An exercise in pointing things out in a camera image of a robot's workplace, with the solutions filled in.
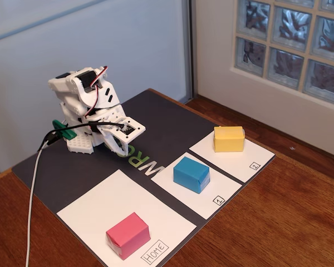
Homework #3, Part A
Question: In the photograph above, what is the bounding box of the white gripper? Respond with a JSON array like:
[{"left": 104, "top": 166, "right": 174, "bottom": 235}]
[{"left": 85, "top": 105, "right": 130, "bottom": 156}]

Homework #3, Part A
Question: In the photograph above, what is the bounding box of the blue box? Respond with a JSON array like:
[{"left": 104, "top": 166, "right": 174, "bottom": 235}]
[{"left": 173, "top": 156, "right": 211, "bottom": 194}]

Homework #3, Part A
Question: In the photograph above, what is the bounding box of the white home zone sheet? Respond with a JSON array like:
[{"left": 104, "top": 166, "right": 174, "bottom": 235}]
[{"left": 56, "top": 169, "right": 198, "bottom": 267}]

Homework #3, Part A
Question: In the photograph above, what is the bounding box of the pink box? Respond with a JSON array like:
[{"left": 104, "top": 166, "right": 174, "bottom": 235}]
[{"left": 105, "top": 212, "right": 151, "bottom": 261}]

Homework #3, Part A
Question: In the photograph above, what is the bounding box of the yellow box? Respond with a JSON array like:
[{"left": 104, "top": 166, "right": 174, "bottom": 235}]
[{"left": 213, "top": 126, "right": 245, "bottom": 153}]

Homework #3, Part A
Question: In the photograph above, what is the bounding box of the white zone one sheet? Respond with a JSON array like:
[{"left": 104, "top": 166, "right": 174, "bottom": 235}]
[{"left": 150, "top": 152, "right": 243, "bottom": 220}]

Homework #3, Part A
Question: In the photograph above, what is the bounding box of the white zone two sheet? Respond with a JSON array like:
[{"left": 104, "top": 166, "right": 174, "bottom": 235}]
[{"left": 189, "top": 130, "right": 276, "bottom": 184}]

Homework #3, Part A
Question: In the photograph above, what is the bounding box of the dark grey mat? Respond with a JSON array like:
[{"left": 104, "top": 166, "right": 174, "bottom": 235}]
[{"left": 11, "top": 88, "right": 276, "bottom": 267}]

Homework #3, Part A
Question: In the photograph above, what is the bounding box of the green clamp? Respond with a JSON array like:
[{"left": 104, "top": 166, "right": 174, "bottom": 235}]
[{"left": 52, "top": 119, "right": 78, "bottom": 140}]

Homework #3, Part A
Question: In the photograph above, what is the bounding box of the glass block window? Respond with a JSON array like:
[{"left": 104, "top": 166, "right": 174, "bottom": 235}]
[{"left": 229, "top": 0, "right": 334, "bottom": 108}]

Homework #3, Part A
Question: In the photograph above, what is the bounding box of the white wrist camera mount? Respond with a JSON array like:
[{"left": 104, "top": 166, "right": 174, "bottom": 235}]
[{"left": 112, "top": 116, "right": 146, "bottom": 142}]

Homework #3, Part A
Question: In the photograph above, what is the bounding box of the black cable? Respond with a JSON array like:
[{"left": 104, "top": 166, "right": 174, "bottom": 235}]
[{"left": 37, "top": 121, "right": 126, "bottom": 152}]

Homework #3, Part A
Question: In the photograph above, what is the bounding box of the red white black servo wire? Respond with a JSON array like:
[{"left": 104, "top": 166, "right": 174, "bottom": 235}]
[{"left": 83, "top": 66, "right": 109, "bottom": 119}]

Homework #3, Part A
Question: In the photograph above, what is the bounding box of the white cable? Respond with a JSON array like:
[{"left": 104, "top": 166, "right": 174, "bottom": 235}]
[{"left": 24, "top": 140, "right": 50, "bottom": 267}]

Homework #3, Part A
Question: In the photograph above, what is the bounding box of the grey metal door frame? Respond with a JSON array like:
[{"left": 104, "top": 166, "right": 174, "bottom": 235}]
[{"left": 181, "top": 0, "right": 199, "bottom": 103}]

